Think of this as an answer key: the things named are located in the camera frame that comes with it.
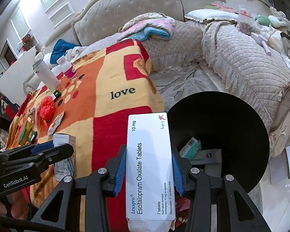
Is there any black cable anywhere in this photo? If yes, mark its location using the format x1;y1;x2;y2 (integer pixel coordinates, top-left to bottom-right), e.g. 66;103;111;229
0;216;63;232

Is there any folded pink blue blanket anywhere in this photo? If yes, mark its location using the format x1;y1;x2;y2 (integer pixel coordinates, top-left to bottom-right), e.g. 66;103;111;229
117;17;177;41

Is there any white flat box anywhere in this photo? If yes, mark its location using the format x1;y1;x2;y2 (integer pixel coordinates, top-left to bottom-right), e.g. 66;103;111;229
188;148;221;166

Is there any white pink-label pill bottle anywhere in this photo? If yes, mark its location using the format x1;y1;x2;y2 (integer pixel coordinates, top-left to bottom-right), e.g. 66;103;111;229
56;56;76;79

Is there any white thermos bottle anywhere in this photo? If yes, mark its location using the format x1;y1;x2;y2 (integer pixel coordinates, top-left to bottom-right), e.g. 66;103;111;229
32;59;61;91

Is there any dark green packet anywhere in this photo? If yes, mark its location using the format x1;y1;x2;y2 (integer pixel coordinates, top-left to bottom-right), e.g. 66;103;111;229
26;130;38;142

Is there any person's left hand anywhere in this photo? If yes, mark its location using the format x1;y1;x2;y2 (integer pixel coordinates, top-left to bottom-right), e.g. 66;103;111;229
0;190;31;223

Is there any orange white snack wrapper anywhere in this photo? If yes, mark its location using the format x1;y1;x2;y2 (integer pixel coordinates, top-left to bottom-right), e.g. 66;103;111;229
48;112;65;136

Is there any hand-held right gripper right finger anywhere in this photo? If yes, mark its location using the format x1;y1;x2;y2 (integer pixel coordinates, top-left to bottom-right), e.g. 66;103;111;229
171;145;272;232

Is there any green plush toy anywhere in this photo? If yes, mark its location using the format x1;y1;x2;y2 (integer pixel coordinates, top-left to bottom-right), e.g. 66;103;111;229
255;14;287;28

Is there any red plastic bag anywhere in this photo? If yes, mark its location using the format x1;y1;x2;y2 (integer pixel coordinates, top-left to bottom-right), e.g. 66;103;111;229
37;96;56;121

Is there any white medicine box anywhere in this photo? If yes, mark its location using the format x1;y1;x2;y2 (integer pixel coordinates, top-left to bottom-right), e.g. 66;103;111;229
126;112;177;232

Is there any white cabinet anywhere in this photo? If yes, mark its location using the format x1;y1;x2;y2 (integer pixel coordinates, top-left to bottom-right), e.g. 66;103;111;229
0;46;39;99

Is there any grey patterned sheet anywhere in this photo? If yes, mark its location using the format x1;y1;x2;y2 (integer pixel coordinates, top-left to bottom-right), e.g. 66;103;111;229
150;63;232;112

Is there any white garment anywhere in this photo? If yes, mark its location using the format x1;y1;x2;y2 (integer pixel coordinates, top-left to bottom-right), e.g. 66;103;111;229
65;46;87;61

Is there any grey quilted bedspread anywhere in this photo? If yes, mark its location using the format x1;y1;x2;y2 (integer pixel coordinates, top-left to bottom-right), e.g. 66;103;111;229
140;20;290;136

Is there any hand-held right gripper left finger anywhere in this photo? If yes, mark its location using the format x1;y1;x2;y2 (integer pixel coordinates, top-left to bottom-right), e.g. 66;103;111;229
30;144;127;232

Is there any floral patterned pillow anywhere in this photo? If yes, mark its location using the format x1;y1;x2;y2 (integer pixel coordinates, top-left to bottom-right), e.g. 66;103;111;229
122;12;170;28

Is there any pink white stick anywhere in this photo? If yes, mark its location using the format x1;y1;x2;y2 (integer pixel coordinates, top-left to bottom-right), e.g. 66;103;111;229
257;35;272;56

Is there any cream carved bed frame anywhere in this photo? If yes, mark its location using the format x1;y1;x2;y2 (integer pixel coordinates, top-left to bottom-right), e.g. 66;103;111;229
268;87;290;157

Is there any beige paper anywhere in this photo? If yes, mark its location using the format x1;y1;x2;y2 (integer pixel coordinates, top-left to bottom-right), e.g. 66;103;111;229
26;108;38;121

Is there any beige tufted headboard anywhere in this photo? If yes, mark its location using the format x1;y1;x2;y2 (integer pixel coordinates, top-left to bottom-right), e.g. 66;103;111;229
72;0;184;47

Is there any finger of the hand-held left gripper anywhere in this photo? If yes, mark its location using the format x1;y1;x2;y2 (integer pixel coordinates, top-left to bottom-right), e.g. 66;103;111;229
0;142;55;161
1;143;74;172

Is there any white frilled pillow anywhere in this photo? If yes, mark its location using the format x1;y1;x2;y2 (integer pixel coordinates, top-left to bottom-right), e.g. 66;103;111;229
185;9;240;23

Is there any orange red printed blanket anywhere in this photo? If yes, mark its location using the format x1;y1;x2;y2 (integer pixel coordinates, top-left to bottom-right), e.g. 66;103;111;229
5;39;191;232

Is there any clear plastic bag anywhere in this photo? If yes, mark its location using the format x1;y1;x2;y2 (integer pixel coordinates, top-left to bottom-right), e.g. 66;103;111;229
237;5;255;33

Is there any black trash bin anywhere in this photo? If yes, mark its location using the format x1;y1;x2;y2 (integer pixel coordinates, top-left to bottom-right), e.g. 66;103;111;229
164;91;270;194

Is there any blue garment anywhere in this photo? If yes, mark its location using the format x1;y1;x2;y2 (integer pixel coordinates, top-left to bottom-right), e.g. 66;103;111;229
51;39;80;64

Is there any red hanging bag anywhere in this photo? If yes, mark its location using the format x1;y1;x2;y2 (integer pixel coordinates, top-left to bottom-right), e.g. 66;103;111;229
20;34;33;51

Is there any small white printed box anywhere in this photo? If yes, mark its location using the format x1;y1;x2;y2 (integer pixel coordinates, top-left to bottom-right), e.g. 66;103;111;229
53;134;77;182

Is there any teal medicine box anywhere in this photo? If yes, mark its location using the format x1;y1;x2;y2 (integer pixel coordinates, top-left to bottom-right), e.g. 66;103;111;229
178;136;201;157

